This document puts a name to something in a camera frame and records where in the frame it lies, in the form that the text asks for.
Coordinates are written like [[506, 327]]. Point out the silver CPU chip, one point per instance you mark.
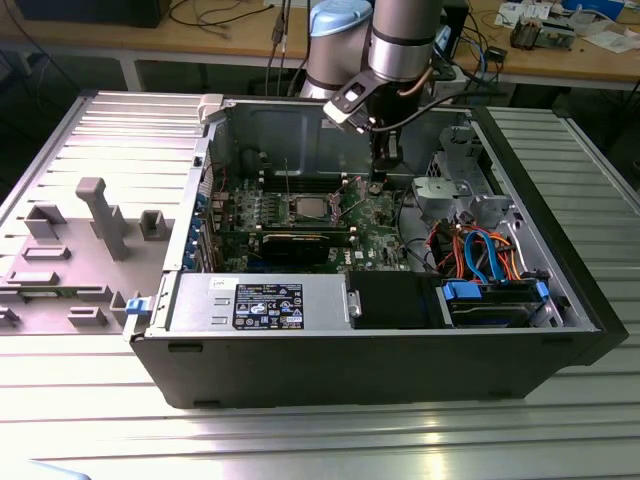
[[310, 206]]

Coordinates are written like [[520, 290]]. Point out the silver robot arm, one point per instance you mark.
[[400, 40]]

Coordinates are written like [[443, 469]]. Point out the CPU socket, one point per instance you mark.
[[315, 219]]

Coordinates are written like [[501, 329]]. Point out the coin cell battery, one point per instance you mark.
[[376, 189]]

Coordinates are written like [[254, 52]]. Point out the silver metal disk bay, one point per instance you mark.
[[440, 192]]

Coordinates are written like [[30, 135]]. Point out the green motherboard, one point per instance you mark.
[[370, 240]]

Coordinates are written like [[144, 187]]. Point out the black graphics card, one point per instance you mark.
[[295, 247]]

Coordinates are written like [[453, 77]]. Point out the black upright device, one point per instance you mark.
[[460, 30]]

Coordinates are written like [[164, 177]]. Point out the small black adapter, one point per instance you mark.
[[497, 53]]

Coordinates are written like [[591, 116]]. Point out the black drive box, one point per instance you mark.
[[390, 300]]

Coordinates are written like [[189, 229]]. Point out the blue disk carrier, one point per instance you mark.
[[460, 291]]

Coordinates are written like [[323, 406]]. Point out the copper coil part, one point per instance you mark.
[[525, 35]]

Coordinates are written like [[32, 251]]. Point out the grey plastic case latch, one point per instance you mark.
[[210, 107]]

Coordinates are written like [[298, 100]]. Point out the wooden work desk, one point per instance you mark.
[[550, 67]]

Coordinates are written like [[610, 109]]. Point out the white paper sheets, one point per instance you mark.
[[515, 12]]

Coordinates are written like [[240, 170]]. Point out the hard disk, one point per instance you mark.
[[490, 312]]

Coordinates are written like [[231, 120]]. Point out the blue card retainer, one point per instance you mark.
[[200, 202]]

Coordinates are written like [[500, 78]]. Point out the grey circuit device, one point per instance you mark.
[[557, 35]]

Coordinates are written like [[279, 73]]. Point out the black PC case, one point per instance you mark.
[[350, 370]]

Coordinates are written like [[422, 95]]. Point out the silver power supply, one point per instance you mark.
[[200, 300]]

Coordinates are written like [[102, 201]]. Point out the white printed sheet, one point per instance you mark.
[[615, 42]]

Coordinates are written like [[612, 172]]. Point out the blue box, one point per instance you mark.
[[595, 5]]

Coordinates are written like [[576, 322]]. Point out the blue plastic latch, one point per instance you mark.
[[137, 306]]

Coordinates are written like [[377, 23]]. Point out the large black box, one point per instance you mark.
[[90, 12]]

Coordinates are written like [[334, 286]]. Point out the grey parts rack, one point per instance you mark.
[[75, 260]]

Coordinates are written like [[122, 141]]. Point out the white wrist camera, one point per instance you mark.
[[345, 107]]

